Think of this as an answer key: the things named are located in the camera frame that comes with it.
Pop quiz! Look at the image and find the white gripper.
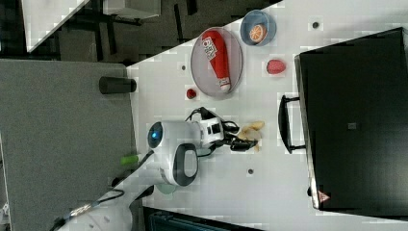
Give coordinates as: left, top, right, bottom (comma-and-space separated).
199, 117, 258, 152

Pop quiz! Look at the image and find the yellow plush banana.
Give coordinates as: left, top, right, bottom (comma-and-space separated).
238, 121, 265, 152

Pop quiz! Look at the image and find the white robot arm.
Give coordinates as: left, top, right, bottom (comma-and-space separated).
50, 117, 257, 231

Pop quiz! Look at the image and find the small plush strawberry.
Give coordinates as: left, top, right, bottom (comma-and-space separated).
186, 89, 197, 99

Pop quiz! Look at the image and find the large plush strawberry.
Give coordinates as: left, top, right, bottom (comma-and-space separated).
267, 59, 286, 74

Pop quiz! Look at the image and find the grey round plate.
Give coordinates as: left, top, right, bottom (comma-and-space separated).
191, 27, 242, 98

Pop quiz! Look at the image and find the red plush ketchup bottle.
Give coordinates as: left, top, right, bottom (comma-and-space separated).
201, 30, 231, 92

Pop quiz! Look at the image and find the plush orange slice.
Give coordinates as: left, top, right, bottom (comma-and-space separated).
249, 24, 268, 43

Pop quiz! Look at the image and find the blue bowl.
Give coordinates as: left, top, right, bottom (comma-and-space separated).
240, 10, 277, 46

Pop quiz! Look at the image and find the black toaster oven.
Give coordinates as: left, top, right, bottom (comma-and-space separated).
295, 28, 408, 219

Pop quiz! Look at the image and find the black oven door handle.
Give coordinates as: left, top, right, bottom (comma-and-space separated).
278, 95, 306, 154

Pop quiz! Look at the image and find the black cable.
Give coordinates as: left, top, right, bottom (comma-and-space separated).
47, 189, 125, 231

